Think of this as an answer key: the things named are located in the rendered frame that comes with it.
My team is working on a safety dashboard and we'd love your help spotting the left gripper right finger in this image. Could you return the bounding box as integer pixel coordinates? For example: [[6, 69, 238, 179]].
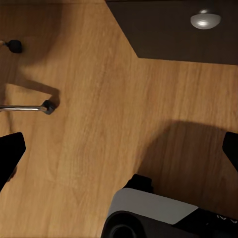
[[222, 132, 238, 172]]

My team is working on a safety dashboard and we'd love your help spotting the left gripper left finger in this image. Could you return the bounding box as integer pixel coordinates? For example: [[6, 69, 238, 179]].
[[0, 132, 26, 191]]

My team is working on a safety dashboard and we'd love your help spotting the swivel chair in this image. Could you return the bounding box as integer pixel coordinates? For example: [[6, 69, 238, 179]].
[[0, 40, 56, 115]]

